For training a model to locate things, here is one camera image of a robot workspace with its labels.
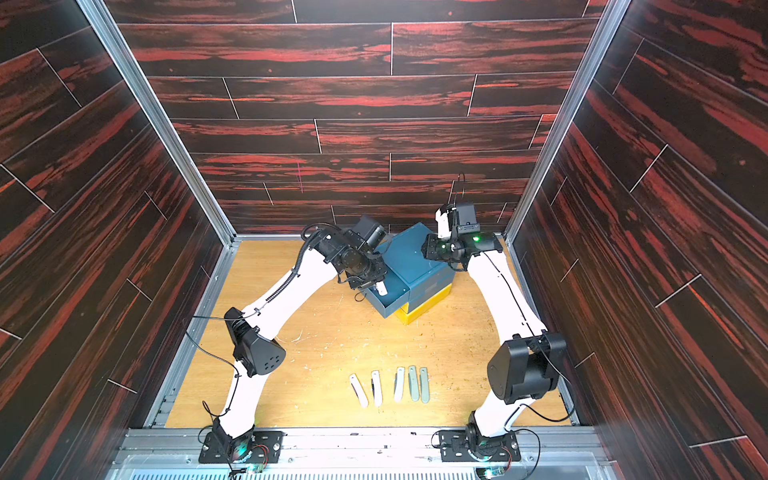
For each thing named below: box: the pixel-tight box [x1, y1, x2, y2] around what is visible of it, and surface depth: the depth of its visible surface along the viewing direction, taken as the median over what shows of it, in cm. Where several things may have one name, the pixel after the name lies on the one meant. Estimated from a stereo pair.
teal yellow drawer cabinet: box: [363, 222, 456, 325], surface depth 85 cm
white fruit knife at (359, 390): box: [349, 373, 369, 409], surface depth 84 cm
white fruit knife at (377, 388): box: [371, 370, 383, 408], surface depth 85 cm
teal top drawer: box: [365, 268, 410, 319], surface depth 80 cm
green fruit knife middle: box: [408, 365, 420, 402], surface depth 86 cm
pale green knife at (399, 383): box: [394, 367, 405, 403], surface depth 85 cm
